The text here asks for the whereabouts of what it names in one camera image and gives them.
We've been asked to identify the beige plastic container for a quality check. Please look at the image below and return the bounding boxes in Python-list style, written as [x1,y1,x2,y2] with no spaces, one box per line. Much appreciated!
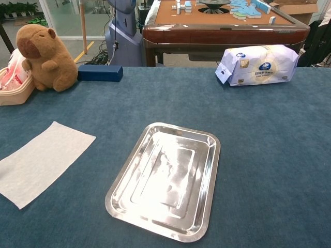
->
[0,66,36,106]

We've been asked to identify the dark blue rectangular box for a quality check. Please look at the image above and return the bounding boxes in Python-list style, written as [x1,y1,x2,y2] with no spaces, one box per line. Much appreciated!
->
[77,64,124,83]

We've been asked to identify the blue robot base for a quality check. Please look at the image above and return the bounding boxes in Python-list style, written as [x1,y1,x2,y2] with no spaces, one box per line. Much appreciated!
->
[104,0,143,67]

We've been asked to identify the cardboard box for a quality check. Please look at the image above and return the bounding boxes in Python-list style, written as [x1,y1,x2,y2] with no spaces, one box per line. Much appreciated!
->
[268,0,319,25]

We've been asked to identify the stainless steel tray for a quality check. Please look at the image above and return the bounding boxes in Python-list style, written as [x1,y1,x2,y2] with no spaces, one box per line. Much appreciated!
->
[104,122,221,243]

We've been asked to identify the green potted plants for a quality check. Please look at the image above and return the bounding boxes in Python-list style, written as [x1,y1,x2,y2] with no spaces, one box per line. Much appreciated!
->
[0,2,39,20]

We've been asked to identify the blue table mat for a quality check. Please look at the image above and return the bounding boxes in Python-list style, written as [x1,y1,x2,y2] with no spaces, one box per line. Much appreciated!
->
[0,66,331,248]

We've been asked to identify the brown mahjong table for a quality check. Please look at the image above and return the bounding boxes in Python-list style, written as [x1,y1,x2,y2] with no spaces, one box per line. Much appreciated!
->
[142,0,311,67]

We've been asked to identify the white paper towel sheet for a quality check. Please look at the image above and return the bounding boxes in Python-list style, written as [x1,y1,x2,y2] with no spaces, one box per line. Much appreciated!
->
[0,120,97,210]

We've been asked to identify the black mahjong table centre dial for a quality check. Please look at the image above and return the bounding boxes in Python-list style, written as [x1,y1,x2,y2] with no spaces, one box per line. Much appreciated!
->
[198,0,232,13]

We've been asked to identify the orange wooden pole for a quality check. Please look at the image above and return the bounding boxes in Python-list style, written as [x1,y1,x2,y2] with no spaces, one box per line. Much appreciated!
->
[79,0,88,54]

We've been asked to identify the brown capybara plush toy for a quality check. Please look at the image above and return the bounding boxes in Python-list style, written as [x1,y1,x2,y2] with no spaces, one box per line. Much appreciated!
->
[16,24,79,92]

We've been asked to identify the white blue tissue pack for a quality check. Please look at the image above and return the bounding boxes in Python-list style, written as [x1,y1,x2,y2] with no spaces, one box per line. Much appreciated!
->
[215,44,299,87]

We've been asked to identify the black floor cable bundle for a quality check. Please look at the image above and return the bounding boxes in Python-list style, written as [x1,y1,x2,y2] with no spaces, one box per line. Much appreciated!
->
[85,38,114,66]

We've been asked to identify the red white snack bag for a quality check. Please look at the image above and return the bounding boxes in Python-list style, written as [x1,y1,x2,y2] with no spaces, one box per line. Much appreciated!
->
[0,48,29,91]

